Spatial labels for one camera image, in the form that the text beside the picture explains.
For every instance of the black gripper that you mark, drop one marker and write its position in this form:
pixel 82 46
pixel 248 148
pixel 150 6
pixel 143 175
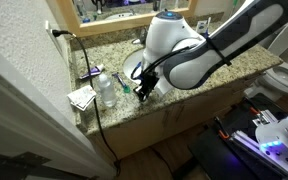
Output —
pixel 149 81

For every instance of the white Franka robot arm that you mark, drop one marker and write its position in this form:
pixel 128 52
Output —
pixel 190 66

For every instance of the green round cap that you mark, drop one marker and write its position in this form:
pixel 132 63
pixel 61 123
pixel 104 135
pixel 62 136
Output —
pixel 127 89

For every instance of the blue razor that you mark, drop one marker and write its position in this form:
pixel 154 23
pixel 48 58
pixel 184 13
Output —
pixel 119 79

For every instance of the white sink basin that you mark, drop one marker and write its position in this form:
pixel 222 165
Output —
pixel 130 66

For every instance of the clear plastic water bottle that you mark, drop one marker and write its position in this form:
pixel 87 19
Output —
pixel 107 91

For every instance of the wooden vanity cabinet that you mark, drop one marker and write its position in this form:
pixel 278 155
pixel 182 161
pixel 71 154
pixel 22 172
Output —
pixel 150 130

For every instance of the chrome faucet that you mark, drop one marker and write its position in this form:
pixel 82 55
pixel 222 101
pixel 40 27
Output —
pixel 136 41

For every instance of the purple toothpaste tube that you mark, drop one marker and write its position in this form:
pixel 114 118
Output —
pixel 92 71

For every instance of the white paper packets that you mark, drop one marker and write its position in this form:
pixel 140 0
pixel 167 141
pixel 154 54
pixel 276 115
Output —
pixel 82 96

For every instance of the black orange clamp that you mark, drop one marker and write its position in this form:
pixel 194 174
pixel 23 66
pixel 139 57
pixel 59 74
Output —
pixel 221 130
pixel 254 110

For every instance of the black robot cart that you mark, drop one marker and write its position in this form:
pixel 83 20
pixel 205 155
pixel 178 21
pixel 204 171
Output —
pixel 214 156

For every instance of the wooden framed mirror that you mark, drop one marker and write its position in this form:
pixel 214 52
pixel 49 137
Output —
pixel 71 20

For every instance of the white toilet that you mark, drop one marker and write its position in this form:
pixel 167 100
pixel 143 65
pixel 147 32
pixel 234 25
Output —
pixel 284 80

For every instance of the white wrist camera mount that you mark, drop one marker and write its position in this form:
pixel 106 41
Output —
pixel 164 87

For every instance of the white wall outlet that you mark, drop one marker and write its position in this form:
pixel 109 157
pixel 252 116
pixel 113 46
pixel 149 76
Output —
pixel 54 41

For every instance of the white door frame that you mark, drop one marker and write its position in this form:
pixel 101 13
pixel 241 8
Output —
pixel 34 133

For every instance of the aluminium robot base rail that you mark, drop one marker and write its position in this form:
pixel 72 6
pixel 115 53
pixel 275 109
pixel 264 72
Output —
pixel 245 141

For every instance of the dark metal bracket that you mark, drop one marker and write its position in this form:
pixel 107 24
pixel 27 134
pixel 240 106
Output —
pixel 20 160

